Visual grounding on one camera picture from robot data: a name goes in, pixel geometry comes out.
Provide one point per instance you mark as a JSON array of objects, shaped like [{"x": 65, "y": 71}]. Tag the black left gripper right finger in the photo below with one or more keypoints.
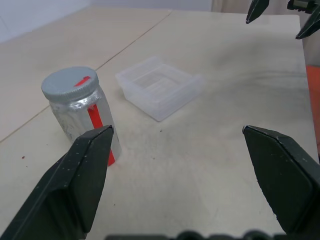
[{"x": 285, "y": 180}]

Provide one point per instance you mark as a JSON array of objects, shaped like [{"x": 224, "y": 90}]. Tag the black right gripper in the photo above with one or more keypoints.
[{"x": 301, "y": 4}]

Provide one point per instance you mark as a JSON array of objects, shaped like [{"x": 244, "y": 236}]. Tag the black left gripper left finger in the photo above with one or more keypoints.
[{"x": 62, "y": 185}]

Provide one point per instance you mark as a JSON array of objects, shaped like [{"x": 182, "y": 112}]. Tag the silver metal can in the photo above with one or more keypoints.
[{"x": 72, "y": 117}]

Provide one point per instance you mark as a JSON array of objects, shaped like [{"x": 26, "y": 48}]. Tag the grey plastic jar lid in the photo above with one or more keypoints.
[{"x": 62, "y": 82}]

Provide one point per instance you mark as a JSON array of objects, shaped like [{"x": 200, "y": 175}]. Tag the clear plastic tray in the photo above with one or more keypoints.
[{"x": 155, "y": 87}]

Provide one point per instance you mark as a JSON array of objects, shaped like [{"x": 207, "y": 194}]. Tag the orange floor mat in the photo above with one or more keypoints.
[{"x": 313, "y": 105}]

